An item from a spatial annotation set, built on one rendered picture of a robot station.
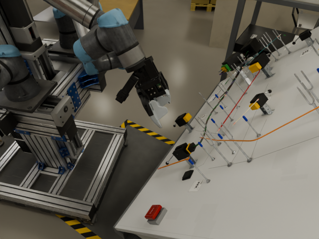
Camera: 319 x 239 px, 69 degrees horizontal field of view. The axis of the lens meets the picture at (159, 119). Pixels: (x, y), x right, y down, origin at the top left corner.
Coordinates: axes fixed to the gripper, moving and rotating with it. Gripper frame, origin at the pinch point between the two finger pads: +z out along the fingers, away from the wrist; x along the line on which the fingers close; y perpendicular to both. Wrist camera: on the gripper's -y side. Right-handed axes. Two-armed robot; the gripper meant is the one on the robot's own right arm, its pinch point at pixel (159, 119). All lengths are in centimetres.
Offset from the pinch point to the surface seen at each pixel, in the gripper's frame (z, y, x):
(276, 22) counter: 62, 115, 306
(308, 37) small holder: 10, 62, 46
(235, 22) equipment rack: -2, 41, 88
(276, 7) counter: 42, 118, 301
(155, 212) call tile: 22.2, -10.3, -17.3
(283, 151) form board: 14.2, 30.9, -15.7
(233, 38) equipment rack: 7, 37, 90
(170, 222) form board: 23.6, -5.4, -21.1
